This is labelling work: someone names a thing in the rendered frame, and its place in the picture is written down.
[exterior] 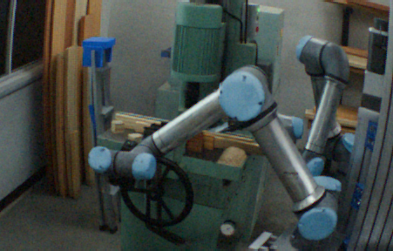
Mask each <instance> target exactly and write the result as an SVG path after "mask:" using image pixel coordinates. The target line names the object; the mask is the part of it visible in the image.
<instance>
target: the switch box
mask: <svg viewBox="0 0 393 251"><path fill-rule="evenodd" d="M247 7H248V12H247V37H249V38H254V37H258V36H257V33H258V32H256V31H255V29H256V27H257V26H259V22H258V23H256V22H257V21H259V19H258V20H256V18H257V16H259V15H260V12H259V13H258V9H260V5H259V4H257V3H247ZM245 13H246V3H244V4H243V7H242V13H241V15H242V19H241V21H242V22H243V28H242V36H243V37H244V33H245V23H246V20H245ZM257 13H258V14H257ZM255 34H256V35H255Z"/></svg>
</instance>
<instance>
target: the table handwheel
mask: <svg viewBox="0 0 393 251"><path fill-rule="evenodd" d="M156 162H157V163H160V164H163V165H165V166H166V168H165V170H164V172H163V173H162V175H161V177H160V179H159V181H158V183H153V184H151V185H150V186H149V187H148V188H134V191H131V190H129V189H127V188H125V187H119V191H120V194H121V196H122V198H123V200H124V202H125V204H126V206H127V207H128V209H129V210H130V211H131V212H132V213H133V214H134V215H135V216H136V217H137V218H138V219H140V220H142V221H143V222H145V223H147V224H149V225H152V226H156V227H169V226H175V225H177V224H179V222H181V221H182V220H184V219H185V218H186V217H187V216H188V215H189V213H190V212H191V210H192V207H193V201H194V193H193V185H192V183H191V181H190V179H189V177H188V176H187V175H186V173H185V172H184V171H183V169H182V168H181V167H180V166H178V165H177V164H176V163H175V162H173V160H171V159H169V158H167V157H165V156H164V157H162V158H161V159H159V160H157V161H156ZM170 169H172V170H173V171H175V172H176V173H177V175H178V176H179V177H180V179H181V181H182V183H183V185H184V188H185V190H186V204H185V206H184V208H183V210H182V211H181V212H180V213H179V214H178V215H177V216H174V215H173V214H172V212H171V211H170V210H169V209H168V208H167V206H166V203H165V202H164V201H163V199H162V198H161V197H162V196H163V195H164V194H165V189H166V188H167V187H168V186H169V185H170V184H171V183H172V182H173V181H174V180H175V179H171V178H167V177H166V176H167V174H168V172H169V171H170ZM128 191H131V192H134V193H146V196H147V198H148V199H149V200H151V201H159V202H160V204H161V206H162V207H163V208H164V209H165V210H166V212H167V214H168V215H169V217H170V219H168V220H156V219H153V218H151V217H149V216H147V215H145V214H143V213H141V212H140V211H139V210H138V209H137V208H136V207H135V206H134V205H133V204H132V201H131V199H130V197H129V194H128Z"/></svg>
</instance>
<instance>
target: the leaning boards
mask: <svg viewBox="0 0 393 251"><path fill-rule="evenodd" d="M101 9H102V0H47V2H46V14H45V28H44V62H43V66H44V72H43V80H44V84H43V95H44V103H43V110H44V140H45V156H46V170H47V174H48V186H49V192H50V195H52V194H53V193H55V192H56V193H59V192H60V194H61V195H63V197H64V199H65V198H66V196H67V195H70V196H71V197H74V199H75V200H76V199H77V198H78V197H79V196H80V195H81V192H80V185H82V183H83V182H84V176H85V179H86V185H87V186H89V187H91V186H92V185H93V183H94V182H95V173H94V169H92V168H91V167H90V165H89V162H88V157H89V154H90V151H91V150H92V144H91V116H90V112H89V108H88V105H90V103H89V99H90V89H89V77H90V75H89V66H88V67H83V53H84V48H83V47H82V44H83V40H85V39H87V38H90V37H100V32H99V30H100V19H101Z"/></svg>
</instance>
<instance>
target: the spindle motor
mask: <svg viewBox="0 0 393 251"><path fill-rule="evenodd" d="M222 13H223V8H222V7H221V6H220V5H216V4H211V3H197V2H182V3H180V4H179V6H178V16H177V25H176V33H175V35H174V46H173V65H172V77H173V78H176V79H181V80H185V81H189V82H209V81H214V80H216V72H217V64H218V56H219V48H220V27H221V19H222Z"/></svg>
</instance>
